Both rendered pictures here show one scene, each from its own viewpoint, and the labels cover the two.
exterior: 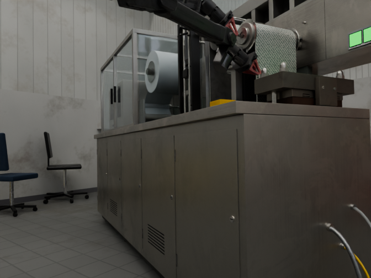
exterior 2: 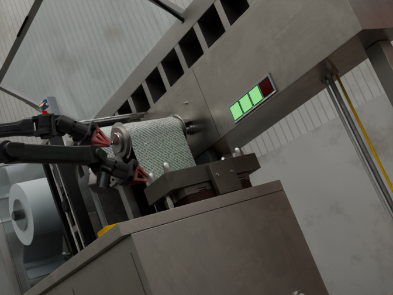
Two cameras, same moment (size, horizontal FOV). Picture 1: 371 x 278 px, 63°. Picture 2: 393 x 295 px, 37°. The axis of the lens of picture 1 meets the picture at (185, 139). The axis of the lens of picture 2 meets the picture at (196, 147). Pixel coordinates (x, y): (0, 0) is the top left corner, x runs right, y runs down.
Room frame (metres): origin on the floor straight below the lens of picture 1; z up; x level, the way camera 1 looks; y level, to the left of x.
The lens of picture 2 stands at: (-0.76, -0.11, 0.62)
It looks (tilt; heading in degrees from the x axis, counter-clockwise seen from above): 14 degrees up; 348
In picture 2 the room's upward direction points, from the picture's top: 22 degrees counter-clockwise
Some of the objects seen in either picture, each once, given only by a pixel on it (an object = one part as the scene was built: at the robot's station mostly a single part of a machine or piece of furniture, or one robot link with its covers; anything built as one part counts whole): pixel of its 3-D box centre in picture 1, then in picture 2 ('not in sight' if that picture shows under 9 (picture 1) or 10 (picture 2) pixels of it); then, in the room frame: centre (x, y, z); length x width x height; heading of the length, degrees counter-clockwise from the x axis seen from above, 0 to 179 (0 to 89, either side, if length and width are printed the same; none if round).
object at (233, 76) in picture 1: (234, 81); (124, 196); (1.35, -0.22, 1.05); 0.06 x 0.05 x 0.31; 116
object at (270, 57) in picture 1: (276, 67); (168, 164); (1.34, -0.41, 1.11); 0.23 x 0.01 x 0.18; 116
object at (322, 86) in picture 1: (327, 91); (224, 177); (1.18, -0.56, 0.97); 0.10 x 0.03 x 0.11; 116
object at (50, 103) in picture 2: not in sight; (48, 109); (1.84, -0.06, 1.66); 0.07 x 0.07 x 0.10; 44
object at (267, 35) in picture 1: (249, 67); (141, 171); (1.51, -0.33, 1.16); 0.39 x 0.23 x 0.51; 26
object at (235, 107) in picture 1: (170, 130); (73, 289); (2.20, 0.11, 0.88); 2.52 x 0.66 x 0.04; 26
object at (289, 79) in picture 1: (305, 86); (203, 178); (1.25, -0.50, 1.00); 0.40 x 0.16 x 0.06; 116
